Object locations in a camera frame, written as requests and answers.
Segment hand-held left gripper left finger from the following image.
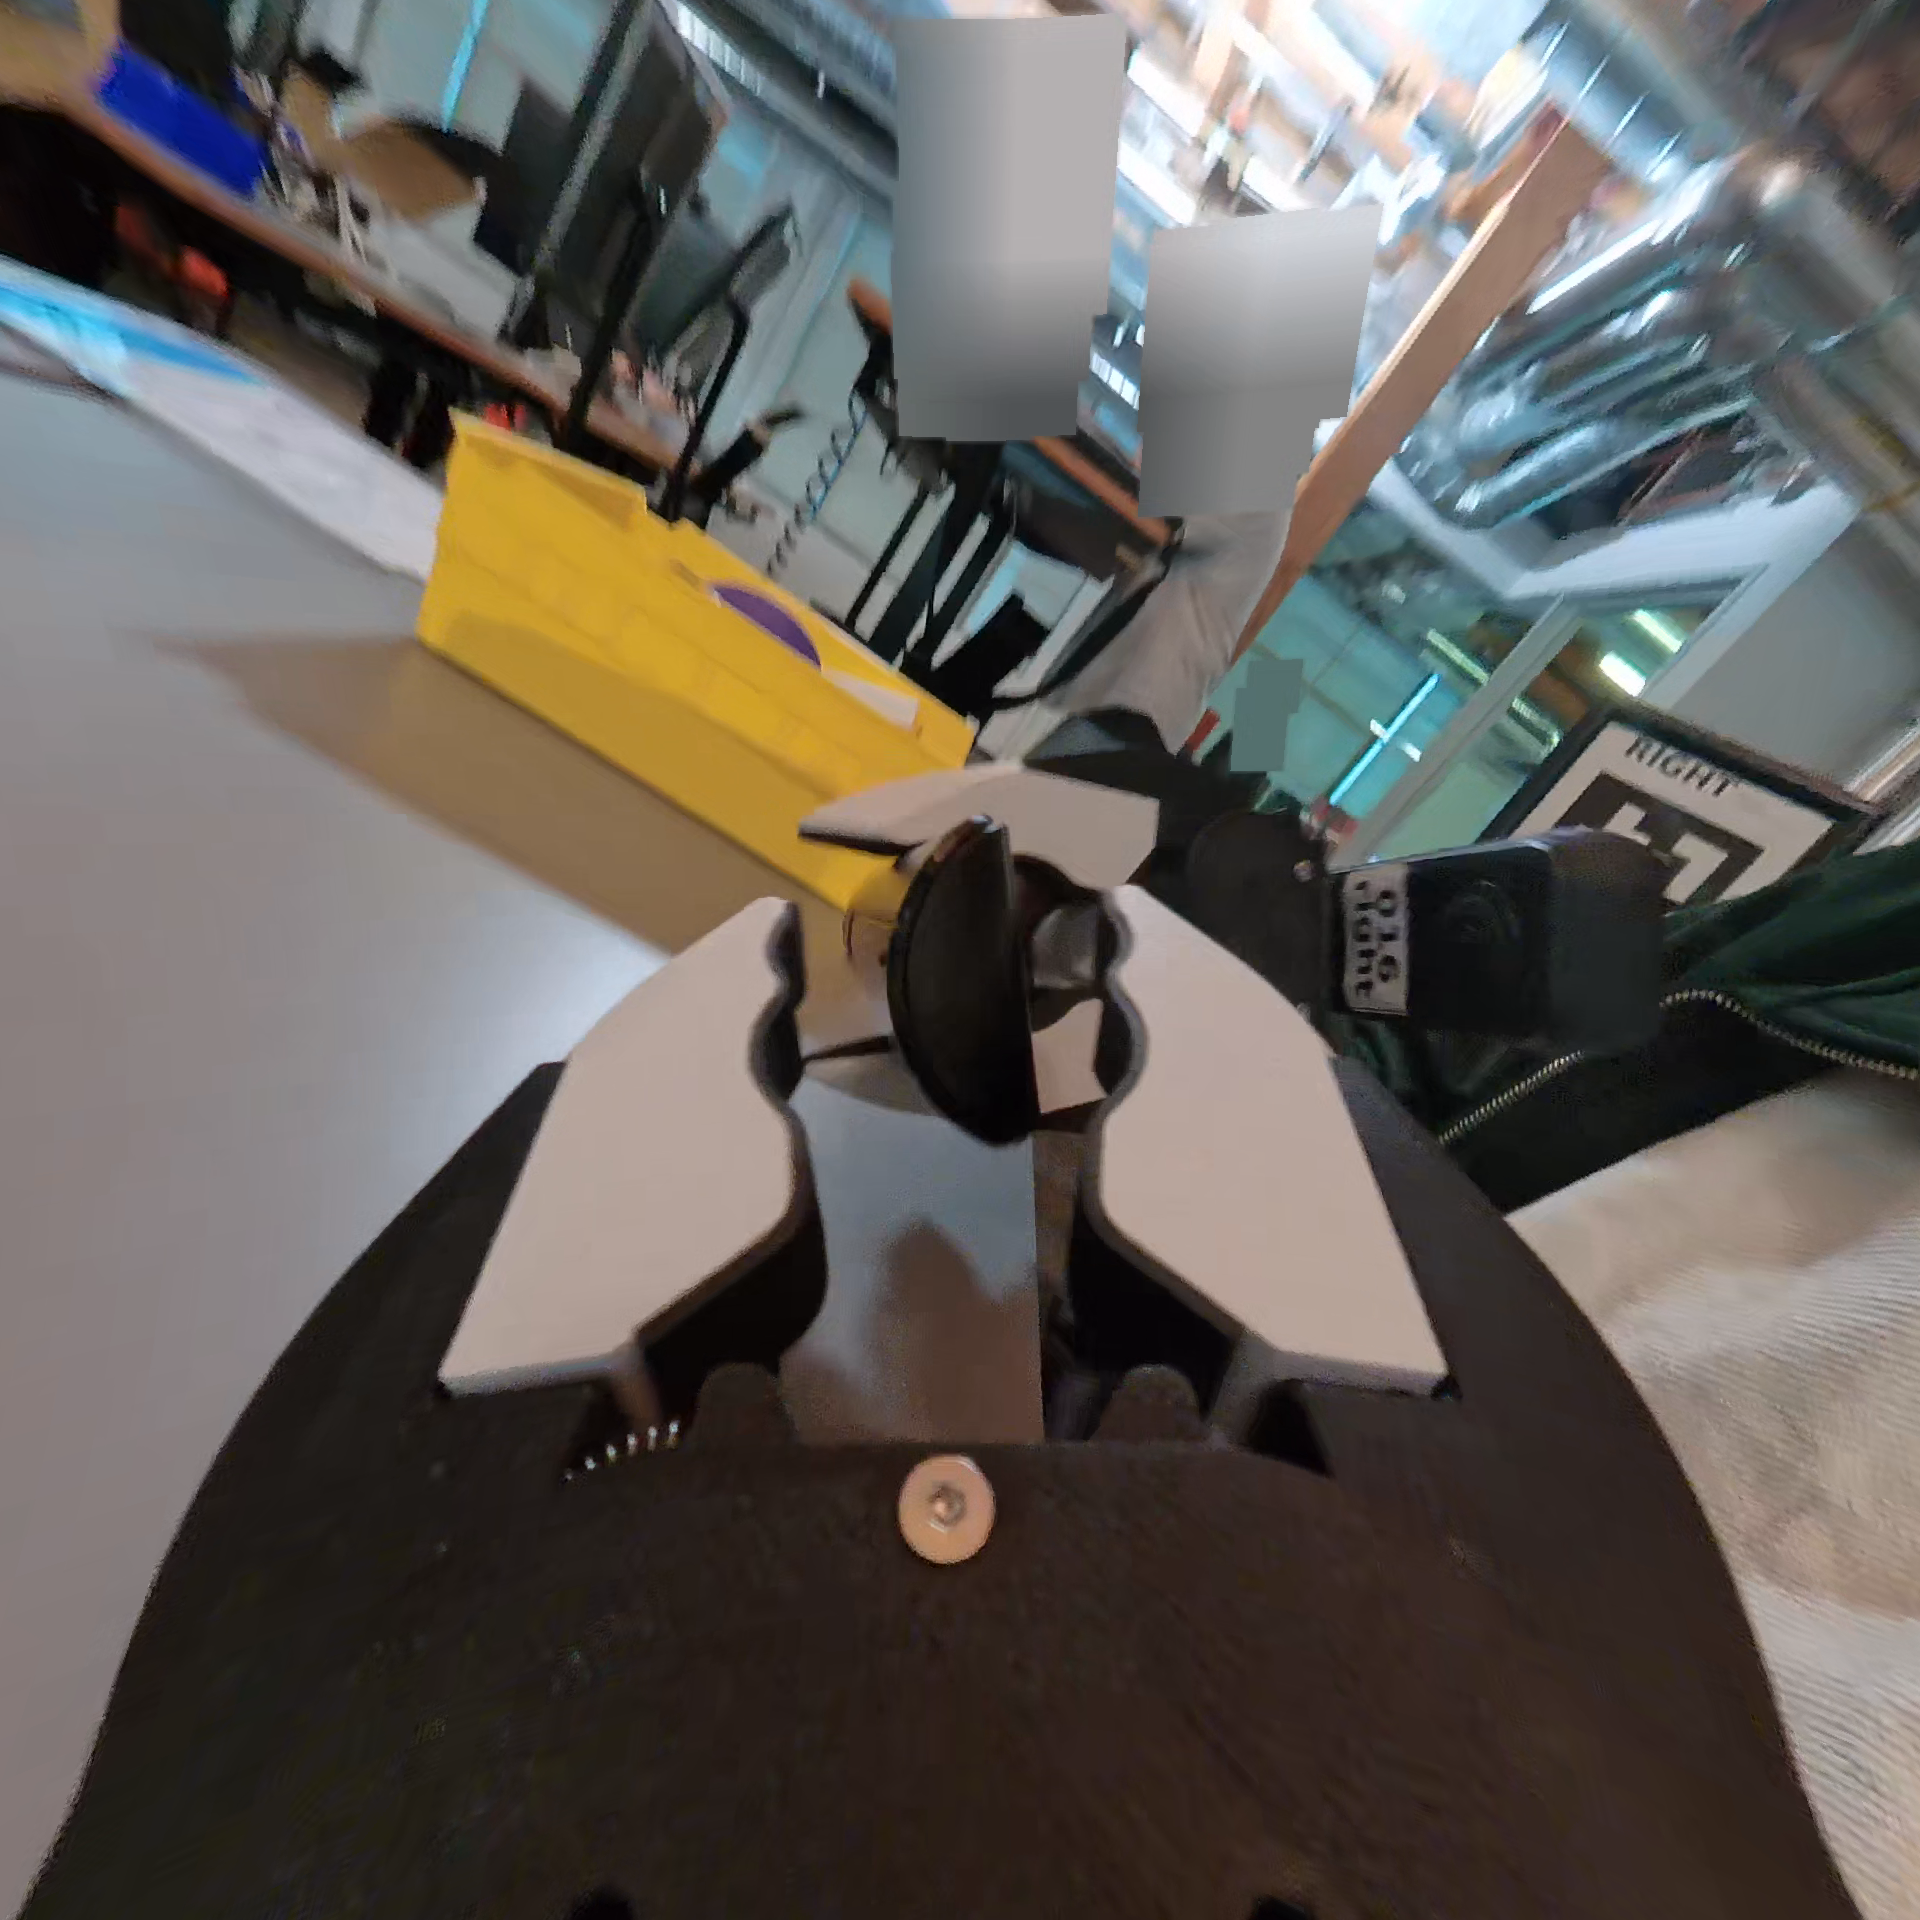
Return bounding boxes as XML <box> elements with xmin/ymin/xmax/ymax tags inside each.
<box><xmin>438</xmin><ymin>888</ymin><xmax>829</xmax><ymax>1430</ymax></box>

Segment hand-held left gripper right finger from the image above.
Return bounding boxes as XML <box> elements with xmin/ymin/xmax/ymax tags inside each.
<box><xmin>1063</xmin><ymin>884</ymin><xmax>1451</xmax><ymax>1440</ymax></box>

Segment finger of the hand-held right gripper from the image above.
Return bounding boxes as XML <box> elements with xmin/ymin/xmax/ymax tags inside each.
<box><xmin>799</xmin><ymin>757</ymin><xmax>1162</xmax><ymax>900</ymax></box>
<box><xmin>1038</xmin><ymin>1036</ymin><xmax>1124</xmax><ymax>1130</ymax></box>

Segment black round disc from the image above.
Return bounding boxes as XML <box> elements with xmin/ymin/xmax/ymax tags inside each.
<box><xmin>885</xmin><ymin>818</ymin><xmax>1041</xmax><ymax>1139</ymax></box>

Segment yellow plastic bin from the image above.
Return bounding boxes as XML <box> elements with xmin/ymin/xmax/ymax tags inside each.
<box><xmin>417</xmin><ymin>406</ymin><xmax>979</xmax><ymax>918</ymax></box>

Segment person's right forearm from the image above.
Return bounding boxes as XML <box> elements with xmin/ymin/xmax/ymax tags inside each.
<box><xmin>1654</xmin><ymin>844</ymin><xmax>1920</xmax><ymax>1080</ymax></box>

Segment person's green jacket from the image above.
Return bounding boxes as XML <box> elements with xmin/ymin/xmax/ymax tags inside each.
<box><xmin>1353</xmin><ymin>985</ymin><xmax>1920</xmax><ymax>1215</ymax></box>

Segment purple round object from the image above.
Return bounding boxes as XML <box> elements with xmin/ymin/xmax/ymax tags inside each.
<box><xmin>700</xmin><ymin>584</ymin><xmax>821</xmax><ymax>674</ymax></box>

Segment person's cream clothing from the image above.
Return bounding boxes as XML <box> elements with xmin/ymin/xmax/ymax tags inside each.
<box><xmin>1494</xmin><ymin>1070</ymin><xmax>1920</xmax><ymax>1920</ymax></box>

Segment black office chair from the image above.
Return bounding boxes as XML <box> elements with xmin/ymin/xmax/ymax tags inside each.
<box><xmin>637</xmin><ymin>201</ymin><xmax>799</xmax><ymax>511</ymax></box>

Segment black computer monitor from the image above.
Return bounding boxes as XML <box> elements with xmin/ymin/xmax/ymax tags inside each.
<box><xmin>479</xmin><ymin>0</ymin><xmax>726</xmax><ymax>327</ymax></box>

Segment white blue printed paper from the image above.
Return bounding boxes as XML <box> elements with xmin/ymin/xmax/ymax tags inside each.
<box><xmin>0</xmin><ymin>249</ymin><xmax>455</xmax><ymax>584</ymax></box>

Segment long wooden table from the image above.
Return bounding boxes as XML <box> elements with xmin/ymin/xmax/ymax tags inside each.
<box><xmin>0</xmin><ymin>89</ymin><xmax>697</xmax><ymax>482</ymax></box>

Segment blue plastic bin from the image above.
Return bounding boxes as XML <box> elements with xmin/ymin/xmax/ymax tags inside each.
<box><xmin>90</xmin><ymin>42</ymin><xmax>275</xmax><ymax>194</ymax></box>

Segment coiled cable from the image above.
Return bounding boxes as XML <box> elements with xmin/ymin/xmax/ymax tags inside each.
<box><xmin>771</xmin><ymin>395</ymin><xmax>876</xmax><ymax>576</ymax></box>

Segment wooden post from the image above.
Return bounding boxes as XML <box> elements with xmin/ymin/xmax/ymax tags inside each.
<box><xmin>1203</xmin><ymin>113</ymin><xmax>1607</xmax><ymax>750</ymax></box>

